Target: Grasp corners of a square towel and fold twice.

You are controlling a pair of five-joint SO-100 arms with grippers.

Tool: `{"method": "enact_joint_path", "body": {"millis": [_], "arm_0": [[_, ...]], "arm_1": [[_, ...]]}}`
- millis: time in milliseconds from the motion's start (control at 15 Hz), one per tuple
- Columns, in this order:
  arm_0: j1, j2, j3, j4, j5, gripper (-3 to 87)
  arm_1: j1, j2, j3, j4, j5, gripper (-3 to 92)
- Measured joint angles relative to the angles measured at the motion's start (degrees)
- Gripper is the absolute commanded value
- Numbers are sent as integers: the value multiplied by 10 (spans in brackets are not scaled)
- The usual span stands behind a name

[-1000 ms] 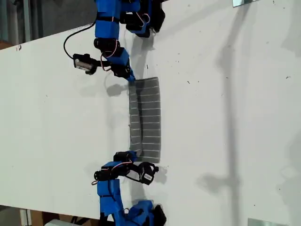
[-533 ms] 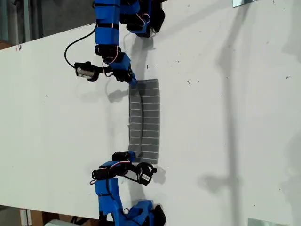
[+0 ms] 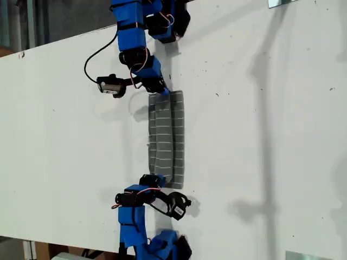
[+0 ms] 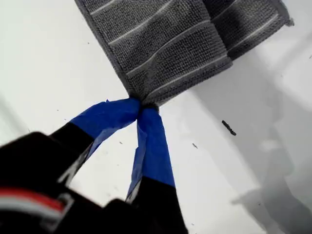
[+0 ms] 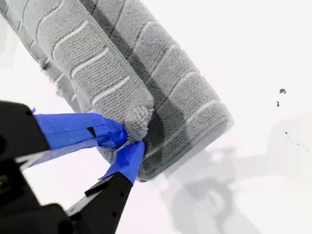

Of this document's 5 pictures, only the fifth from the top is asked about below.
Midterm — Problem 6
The grey striped square towel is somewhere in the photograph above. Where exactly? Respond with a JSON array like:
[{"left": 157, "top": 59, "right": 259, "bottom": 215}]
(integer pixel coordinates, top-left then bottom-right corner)
[{"left": 0, "top": 0, "right": 235, "bottom": 183}]

